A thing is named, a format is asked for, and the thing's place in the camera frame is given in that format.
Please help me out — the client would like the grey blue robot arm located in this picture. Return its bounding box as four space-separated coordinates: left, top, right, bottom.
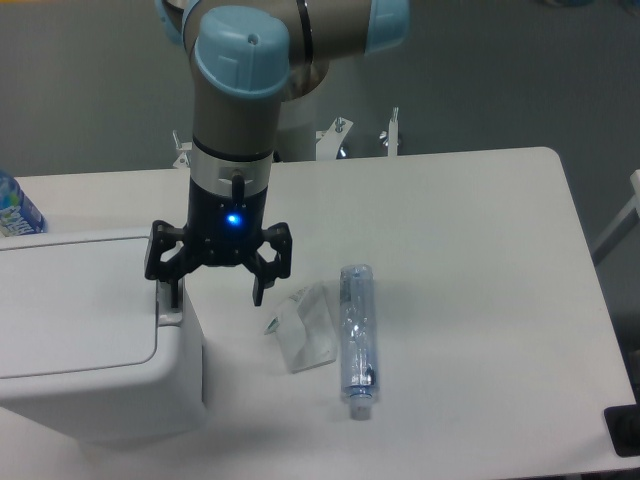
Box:
144 1 410 304

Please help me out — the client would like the blue labelled water bottle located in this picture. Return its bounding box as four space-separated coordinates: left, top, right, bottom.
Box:
1 171 47 237

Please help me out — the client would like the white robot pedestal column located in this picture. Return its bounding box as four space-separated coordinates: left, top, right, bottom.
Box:
274 60 330 162

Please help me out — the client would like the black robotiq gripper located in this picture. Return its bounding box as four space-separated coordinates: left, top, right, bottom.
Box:
144 179 292 308

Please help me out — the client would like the white plastic trash can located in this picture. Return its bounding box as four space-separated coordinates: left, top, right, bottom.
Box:
1 228 207 443

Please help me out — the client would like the empty clear plastic bottle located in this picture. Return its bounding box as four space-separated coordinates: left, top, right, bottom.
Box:
339 264 379 421

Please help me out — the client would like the black clamp at table edge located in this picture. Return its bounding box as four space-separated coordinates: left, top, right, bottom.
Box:
604 404 639 458

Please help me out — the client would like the white metal base frame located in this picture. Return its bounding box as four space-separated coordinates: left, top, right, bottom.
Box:
171 105 403 169

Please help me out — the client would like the white frame at right edge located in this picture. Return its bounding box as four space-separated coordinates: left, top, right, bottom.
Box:
591 170 639 266

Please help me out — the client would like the crumpled white plastic wrapper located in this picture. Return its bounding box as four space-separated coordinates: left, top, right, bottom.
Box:
264 282 338 374

